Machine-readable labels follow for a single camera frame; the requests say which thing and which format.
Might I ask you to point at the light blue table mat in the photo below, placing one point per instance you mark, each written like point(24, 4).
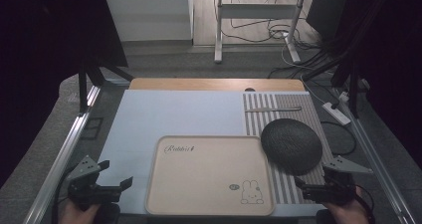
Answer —
point(179, 114)

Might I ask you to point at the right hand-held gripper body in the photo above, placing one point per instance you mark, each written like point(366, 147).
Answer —
point(335, 187)

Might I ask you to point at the aluminium frame rail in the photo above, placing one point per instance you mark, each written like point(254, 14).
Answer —
point(56, 171)
point(375, 164)

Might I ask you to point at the white metal stand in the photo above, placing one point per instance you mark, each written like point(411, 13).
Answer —
point(255, 11)

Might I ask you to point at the dark round woven placemat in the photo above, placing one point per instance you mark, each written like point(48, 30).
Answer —
point(291, 146)

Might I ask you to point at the grey striped placemat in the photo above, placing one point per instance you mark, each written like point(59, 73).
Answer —
point(298, 101)

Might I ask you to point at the black curtain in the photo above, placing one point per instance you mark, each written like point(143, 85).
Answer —
point(388, 51)
point(49, 51)

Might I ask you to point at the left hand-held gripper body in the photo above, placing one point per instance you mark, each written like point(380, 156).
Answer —
point(87, 184)

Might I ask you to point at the person's left hand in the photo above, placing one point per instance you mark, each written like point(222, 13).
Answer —
point(77, 214)

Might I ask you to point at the white cabinet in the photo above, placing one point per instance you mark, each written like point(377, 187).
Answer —
point(149, 16)

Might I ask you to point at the person's right hand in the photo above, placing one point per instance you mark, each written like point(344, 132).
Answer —
point(348, 212)

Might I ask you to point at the silver table knife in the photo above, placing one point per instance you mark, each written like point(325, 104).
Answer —
point(272, 109)

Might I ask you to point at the white power strip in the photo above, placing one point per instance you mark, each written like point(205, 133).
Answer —
point(336, 113)

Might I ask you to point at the beige tray with rabbit print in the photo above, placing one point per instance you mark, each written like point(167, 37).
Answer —
point(209, 176)

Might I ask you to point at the wooden table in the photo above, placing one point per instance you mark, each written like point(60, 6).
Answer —
point(215, 84)

